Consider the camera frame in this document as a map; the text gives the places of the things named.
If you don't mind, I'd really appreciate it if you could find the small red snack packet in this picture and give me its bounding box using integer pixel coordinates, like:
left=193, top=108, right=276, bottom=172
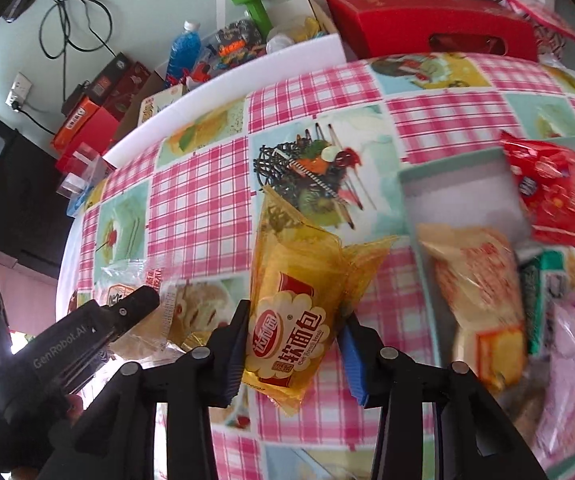
left=498, top=130, right=575, bottom=251

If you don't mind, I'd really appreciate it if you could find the round cake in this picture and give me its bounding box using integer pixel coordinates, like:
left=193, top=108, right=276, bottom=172
left=94, top=260, right=203, bottom=361

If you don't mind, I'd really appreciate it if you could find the green biscuit packet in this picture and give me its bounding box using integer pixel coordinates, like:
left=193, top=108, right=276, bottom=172
left=517, top=249, right=575, bottom=356

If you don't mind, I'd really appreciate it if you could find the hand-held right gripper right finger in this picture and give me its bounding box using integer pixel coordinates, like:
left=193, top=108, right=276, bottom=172
left=340, top=310, right=551, bottom=480

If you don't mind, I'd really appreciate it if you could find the clear plastic box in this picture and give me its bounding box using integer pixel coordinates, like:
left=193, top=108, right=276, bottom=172
left=56, top=142, right=110, bottom=206

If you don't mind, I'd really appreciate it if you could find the open cardboard box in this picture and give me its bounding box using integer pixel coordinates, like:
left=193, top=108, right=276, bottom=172
left=264, top=0, right=339, bottom=56

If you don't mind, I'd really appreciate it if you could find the orange box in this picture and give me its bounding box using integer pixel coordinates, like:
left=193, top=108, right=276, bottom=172
left=51, top=97, right=100, bottom=153

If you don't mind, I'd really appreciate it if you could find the white tray with teal rim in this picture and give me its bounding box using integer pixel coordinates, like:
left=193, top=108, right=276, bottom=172
left=398, top=135, right=575, bottom=480

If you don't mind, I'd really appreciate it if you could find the white yellow printed box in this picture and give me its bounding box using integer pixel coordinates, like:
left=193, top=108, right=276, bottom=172
left=137, top=85, right=190, bottom=127

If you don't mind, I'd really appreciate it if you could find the white foam board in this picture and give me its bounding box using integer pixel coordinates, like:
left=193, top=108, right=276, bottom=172
left=102, top=34, right=347, bottom=171

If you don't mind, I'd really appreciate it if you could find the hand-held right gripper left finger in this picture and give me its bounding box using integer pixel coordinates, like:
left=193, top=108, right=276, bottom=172
left=37, top=300, right=252, bottom=480

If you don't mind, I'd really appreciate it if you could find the yellow bread packet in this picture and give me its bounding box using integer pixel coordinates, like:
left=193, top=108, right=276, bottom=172
left=241, top=185, right=399, bottom=417

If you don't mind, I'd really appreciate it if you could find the black power adapter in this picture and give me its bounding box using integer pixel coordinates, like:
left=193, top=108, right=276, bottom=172
left=61, top=80, right=93, bottom=115

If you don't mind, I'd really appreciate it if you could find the black cable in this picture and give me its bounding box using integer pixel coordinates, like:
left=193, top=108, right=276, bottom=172
left=40, top=0, right=115, bottom=61

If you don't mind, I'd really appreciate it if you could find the black cabinet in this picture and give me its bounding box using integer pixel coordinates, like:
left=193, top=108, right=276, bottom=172
left=0, top=95, right=75, bottom=263

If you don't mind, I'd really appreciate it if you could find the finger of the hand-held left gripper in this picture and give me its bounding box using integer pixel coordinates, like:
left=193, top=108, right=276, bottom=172
left=90, top=285, right=161, bottom=346

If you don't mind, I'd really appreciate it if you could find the cream snack packet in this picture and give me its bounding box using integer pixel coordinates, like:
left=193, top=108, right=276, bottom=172
left=417, top=224, right=525, bottom=333

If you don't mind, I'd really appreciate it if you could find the red gift box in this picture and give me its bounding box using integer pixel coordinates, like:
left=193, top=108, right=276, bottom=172
left=323, top=0, right=539, bottom=61

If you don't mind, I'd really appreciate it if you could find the white wall socket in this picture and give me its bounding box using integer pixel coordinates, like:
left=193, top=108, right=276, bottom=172
left=7, top=72, right=33, bottom=111

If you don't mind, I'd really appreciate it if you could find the blue liquid bottle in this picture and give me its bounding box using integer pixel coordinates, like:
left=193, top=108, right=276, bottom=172
left=166, top=20, right=203, bottom=88

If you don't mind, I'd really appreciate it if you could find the red patterned tin box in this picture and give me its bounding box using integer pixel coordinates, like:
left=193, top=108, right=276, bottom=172
left=505, top=0, right=575, bottom=56

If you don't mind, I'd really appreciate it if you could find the colourful toy pack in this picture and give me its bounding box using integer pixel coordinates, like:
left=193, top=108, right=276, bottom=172
left=187, top=17, right=268, bottom=83

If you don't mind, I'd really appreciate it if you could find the green dumbbell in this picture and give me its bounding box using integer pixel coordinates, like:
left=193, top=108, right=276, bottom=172
left=230, top=0, right=274, bottom=33

